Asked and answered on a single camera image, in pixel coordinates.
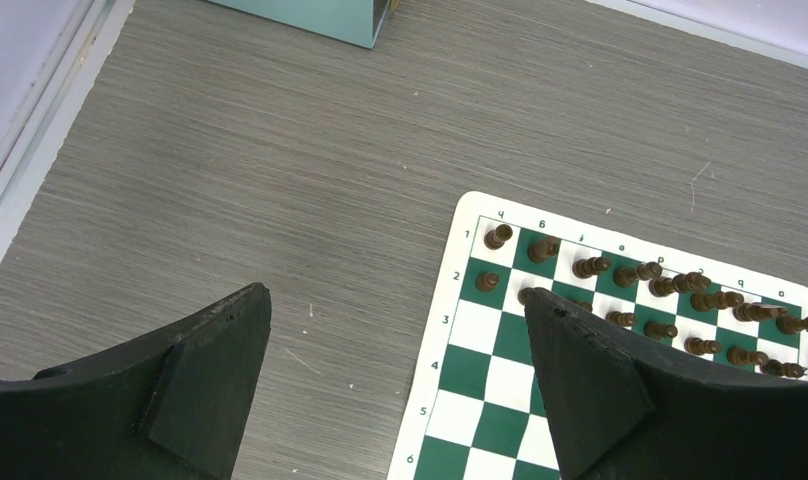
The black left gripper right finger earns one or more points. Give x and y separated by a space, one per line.
622 406

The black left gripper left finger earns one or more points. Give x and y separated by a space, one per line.
170 404

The dark wooden chess piece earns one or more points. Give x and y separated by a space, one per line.
543 249
495 238
790 325
720 300
758 312
589 267
626 276
691 282

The green white chess board mat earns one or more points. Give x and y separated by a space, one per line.
474 410

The dark wooden pawn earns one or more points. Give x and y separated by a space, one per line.
659 331
587 306
739 356
783 369
699 347
623 319
525 295
487 281

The light blue box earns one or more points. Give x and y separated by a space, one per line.
355 22

